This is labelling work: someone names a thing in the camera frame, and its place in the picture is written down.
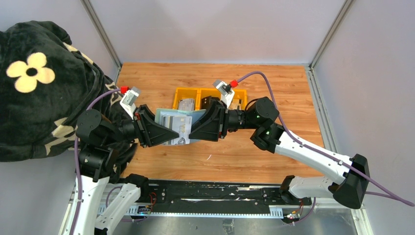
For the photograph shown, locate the silver cards in left bin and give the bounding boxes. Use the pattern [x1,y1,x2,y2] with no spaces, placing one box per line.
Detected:
[178,98,195,111]

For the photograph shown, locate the black card holder in bin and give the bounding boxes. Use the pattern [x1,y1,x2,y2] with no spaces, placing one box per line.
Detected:
[200,95,220,110]

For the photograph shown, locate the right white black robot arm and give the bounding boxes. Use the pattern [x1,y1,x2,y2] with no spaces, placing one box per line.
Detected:
[189,97,369,209]

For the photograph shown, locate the beige cards in right bin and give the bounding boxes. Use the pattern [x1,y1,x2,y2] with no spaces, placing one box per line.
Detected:
[228,99,244,110]

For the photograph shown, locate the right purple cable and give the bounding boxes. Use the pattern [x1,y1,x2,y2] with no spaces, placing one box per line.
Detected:
[229,70,415,208]

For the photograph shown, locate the right yellow bin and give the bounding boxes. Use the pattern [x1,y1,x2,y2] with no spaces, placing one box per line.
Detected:
[233,89,248,110]

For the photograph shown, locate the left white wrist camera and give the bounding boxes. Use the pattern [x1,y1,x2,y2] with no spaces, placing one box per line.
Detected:
[120,86,141,119]

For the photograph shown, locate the yellow bin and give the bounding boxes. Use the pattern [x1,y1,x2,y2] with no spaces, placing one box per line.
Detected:
[233,89,248,110]
[172,87,200,110]
[195,88,221,110]

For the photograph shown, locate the middle yellow bin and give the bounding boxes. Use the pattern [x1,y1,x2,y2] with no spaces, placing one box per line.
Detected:
[195,88,221,110]

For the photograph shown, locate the aluminium frame post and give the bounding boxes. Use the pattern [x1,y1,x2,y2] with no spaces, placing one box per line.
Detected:
[309,0,355,71]
[80,0,122,71]

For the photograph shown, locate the purple cable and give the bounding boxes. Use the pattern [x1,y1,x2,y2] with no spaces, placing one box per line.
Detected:
[69,86,130,235]
[229,70,415,208]

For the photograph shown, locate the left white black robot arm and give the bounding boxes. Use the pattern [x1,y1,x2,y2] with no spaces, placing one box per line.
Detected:
[63,105,179,235]

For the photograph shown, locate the left aluminium frame post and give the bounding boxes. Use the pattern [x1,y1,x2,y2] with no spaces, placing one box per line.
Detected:
[80,0,122,71]

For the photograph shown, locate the right aluminium frame post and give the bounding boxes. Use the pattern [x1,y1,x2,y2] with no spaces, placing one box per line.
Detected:
[309,0,355,71]

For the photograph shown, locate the left yellow bin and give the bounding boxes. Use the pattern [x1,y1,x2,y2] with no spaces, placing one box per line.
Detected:
[172,87,200,110]

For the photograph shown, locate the silver credit card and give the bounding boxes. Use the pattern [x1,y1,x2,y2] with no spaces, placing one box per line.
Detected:
[161,115,192,145]

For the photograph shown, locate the green card holder wallet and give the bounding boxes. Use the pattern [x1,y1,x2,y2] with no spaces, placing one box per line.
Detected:
[155,108,206,146]

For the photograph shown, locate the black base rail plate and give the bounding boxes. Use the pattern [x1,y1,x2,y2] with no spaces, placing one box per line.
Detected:
[137,180,312,215]

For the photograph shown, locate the black floral blanket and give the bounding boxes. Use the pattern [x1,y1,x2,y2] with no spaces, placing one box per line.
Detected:
[0,21,129,162]

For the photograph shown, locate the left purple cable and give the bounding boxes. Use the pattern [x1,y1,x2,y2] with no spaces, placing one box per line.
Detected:
[69,86,130,235]

